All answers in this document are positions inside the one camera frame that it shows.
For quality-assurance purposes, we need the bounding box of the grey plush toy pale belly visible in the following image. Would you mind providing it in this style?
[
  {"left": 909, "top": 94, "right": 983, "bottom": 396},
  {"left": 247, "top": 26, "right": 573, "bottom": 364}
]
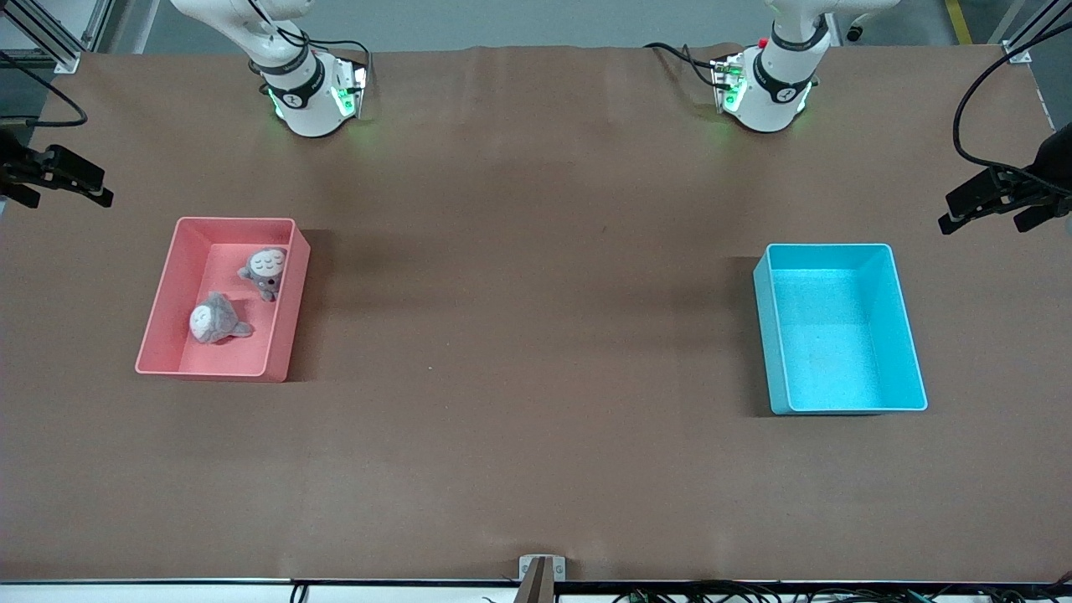
[{"left": 188, "top": 290, "right": 255, "bottom": 345}]

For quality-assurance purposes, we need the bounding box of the grey plush toy spotted belly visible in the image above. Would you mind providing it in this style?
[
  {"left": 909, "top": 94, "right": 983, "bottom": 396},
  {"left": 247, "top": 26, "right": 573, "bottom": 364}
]
[{"left": 237, "top": 246, "right": 288, "bottom": 303}]

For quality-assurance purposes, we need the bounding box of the blue plastic box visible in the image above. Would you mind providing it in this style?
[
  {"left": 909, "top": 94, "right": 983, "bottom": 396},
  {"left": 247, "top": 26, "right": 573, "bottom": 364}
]
[{"left": 752, "top": 243, "right": 929, "bottom": 416}]

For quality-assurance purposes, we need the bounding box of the pink plastic box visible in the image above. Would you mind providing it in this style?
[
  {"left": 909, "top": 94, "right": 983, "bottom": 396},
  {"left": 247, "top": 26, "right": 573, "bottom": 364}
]
[{"left": 134, "top": 216, "right": 312, "bottom": 384}]

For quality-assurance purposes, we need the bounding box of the brown table cover mat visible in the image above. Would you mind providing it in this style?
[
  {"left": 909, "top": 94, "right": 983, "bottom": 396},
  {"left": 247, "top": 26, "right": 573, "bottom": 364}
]
[{"left": 0, "top": 44, "right": 1072, "bottom": 583}]

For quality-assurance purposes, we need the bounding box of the black arm base cable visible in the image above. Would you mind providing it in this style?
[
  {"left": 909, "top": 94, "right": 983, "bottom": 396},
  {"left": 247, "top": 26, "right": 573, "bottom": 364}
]
[
  {"left": 643, "top": 42, "right": 729, "bottom": 89},
  {"left": 247, "top": 0, "right": 374, "bottom": 85}
]

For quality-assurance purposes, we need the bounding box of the grey metal mounting bracket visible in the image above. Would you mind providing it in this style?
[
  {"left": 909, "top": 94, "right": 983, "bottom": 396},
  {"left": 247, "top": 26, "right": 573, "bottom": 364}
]
[{"left": 518, "top": 554, "right": 567, "bottom": 603}]

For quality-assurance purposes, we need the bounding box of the brown camera pole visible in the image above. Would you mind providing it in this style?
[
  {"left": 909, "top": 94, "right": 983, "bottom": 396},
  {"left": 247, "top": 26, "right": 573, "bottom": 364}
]
[{"left": 521, "top": 559, "right": 555, "bottom": 603}]

